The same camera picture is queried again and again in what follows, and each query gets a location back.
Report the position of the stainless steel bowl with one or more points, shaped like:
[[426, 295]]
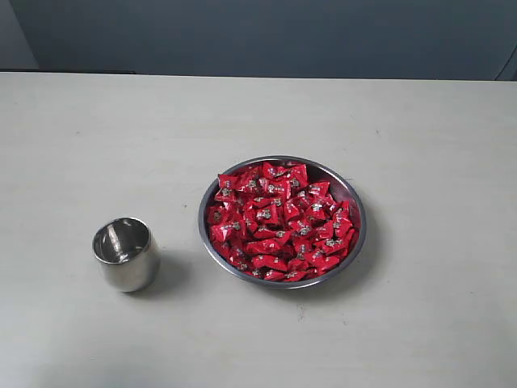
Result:
[[355, 210]]

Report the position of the pile of red candies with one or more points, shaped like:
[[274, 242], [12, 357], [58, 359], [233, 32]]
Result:
[[278, 226]]

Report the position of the stainless steel cup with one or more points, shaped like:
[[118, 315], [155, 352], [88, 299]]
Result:
[[127, 254]]

